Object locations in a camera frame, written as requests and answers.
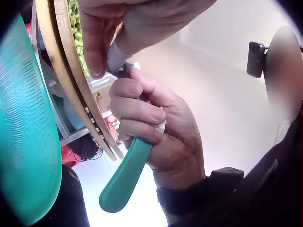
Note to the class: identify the red plastic stool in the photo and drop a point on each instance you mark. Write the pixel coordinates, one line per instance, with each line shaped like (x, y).
(68, 156)

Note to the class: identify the person's left index finger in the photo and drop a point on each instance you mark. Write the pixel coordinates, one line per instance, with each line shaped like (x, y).
(93, 47)

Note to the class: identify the person's body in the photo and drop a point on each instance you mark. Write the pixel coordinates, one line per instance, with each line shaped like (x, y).
(267, 184)

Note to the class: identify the person's right little finger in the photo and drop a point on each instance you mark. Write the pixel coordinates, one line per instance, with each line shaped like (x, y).
(157, 153)

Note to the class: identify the white tissue paper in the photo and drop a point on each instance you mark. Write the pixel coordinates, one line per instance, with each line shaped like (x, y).
(162, 126)

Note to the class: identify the person's right thumb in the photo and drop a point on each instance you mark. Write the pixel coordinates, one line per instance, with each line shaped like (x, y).
(156, 91)

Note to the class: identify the green mesh basket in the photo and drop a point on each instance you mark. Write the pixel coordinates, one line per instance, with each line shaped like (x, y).
(26, 118)

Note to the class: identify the person's left hand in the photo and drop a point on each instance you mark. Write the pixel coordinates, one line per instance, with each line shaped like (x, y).
(146, 21)

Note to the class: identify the red carton box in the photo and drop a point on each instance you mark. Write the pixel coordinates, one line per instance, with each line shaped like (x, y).
(110, 121)

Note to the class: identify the person's legs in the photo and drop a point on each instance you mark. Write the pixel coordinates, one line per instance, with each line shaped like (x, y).
(71, 201)

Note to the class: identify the person's right middle finger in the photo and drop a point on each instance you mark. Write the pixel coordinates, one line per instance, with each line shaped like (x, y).
(135, 110)

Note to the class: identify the person's right hand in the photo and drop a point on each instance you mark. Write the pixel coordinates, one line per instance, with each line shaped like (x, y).
(175, 137)

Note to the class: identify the pile of green vegetables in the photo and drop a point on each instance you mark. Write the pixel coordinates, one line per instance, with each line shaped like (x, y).
(78, 35)

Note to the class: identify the person's left thumb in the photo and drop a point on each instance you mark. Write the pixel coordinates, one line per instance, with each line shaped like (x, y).
(151, 30)

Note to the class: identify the person's right ring finger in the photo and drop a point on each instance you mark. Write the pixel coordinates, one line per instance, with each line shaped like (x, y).
(142, 131)

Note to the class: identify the black wrist band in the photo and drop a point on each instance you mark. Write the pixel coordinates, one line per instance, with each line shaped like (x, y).
(189, 196)

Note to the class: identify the round wooden tray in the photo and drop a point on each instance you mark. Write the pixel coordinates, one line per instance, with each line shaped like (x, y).
(64, 71)

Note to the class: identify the person's right index finger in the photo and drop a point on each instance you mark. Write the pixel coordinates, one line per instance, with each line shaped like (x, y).
(125, 88)

